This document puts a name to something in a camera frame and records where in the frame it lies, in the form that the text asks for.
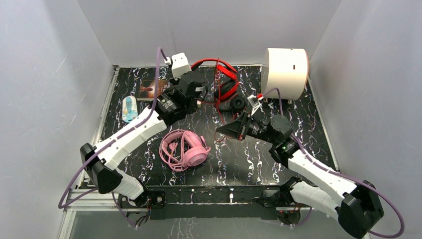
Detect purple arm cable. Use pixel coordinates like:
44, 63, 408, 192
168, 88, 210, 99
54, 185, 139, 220
262, 88, 406, 239
58, 47, 169, 210

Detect black on-ear headphones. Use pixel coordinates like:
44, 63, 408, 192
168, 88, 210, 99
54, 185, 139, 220
217, 95, 246, 113

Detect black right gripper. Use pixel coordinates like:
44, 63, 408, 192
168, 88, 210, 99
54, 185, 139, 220
216, 111, 278, 145

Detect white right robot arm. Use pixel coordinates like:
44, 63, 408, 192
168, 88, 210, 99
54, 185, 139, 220
216, 112, 384, 239

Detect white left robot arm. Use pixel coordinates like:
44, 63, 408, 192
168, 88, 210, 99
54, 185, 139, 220
80, 71, 207, 207

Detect dark paperback book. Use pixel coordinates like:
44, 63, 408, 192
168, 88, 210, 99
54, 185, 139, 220
136, 79, 171, 101

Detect white and blue small device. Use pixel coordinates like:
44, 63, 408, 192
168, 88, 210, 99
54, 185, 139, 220
122, 96, 138, 123

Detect white cylindrical container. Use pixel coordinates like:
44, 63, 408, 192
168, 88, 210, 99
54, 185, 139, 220
261, 48, 309, 101

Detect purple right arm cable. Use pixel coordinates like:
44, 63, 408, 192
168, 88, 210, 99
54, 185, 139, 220
262, 88, 406, 239

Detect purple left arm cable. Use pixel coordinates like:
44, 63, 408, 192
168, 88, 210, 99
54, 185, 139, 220
58, 47, 169, 210

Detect pink over-ear headphones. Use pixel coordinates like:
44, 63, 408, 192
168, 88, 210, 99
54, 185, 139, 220
159, 129, 211, 172

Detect red and black headphones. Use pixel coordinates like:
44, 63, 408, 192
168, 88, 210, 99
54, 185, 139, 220
191, 58, 239, 105

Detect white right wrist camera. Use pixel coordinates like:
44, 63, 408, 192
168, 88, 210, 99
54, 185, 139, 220
247, 94, 263, 116

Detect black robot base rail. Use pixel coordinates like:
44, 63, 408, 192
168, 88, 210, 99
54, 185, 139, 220
117, 185, 309, 224

